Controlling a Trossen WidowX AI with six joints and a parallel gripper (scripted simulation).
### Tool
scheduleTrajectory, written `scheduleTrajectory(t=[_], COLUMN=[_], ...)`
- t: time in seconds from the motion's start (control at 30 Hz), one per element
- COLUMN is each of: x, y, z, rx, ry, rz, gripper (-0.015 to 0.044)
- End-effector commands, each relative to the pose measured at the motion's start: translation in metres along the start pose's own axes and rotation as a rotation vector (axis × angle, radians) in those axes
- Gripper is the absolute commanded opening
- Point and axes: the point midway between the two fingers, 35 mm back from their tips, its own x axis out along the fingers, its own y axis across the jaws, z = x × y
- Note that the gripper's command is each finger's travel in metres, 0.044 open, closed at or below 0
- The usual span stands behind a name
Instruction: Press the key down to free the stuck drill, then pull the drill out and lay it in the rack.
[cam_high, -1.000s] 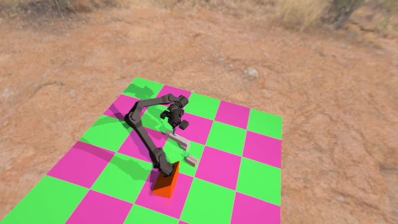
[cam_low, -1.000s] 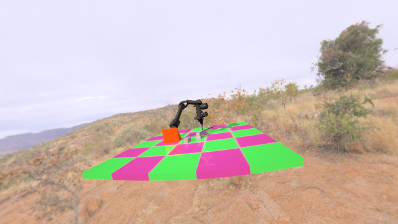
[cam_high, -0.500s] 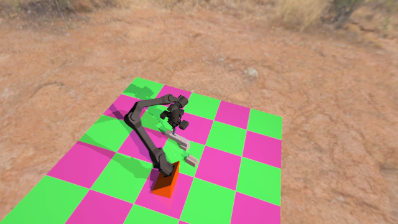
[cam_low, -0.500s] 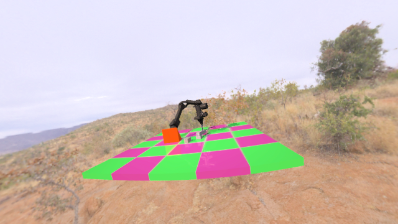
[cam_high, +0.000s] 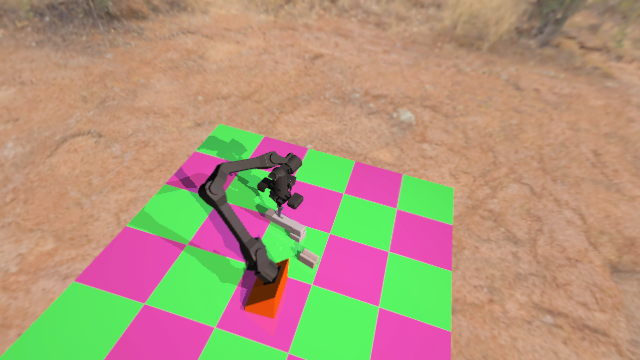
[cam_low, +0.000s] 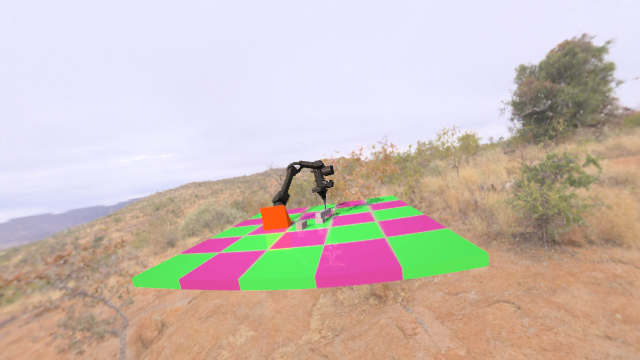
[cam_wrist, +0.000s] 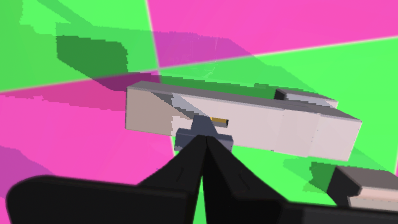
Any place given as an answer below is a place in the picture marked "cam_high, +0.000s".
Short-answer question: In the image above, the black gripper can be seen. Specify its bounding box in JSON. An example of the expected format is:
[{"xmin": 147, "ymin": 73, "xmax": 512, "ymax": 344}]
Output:
[{"xmin": 257, "ymin": 177, "xmax": 304, "ymax": 210}]

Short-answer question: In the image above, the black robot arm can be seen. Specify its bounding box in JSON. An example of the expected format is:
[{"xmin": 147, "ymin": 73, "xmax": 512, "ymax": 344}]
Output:
[{"xmin": 198, "ymin": 151, "xmax": 302, "ymax": 285}]

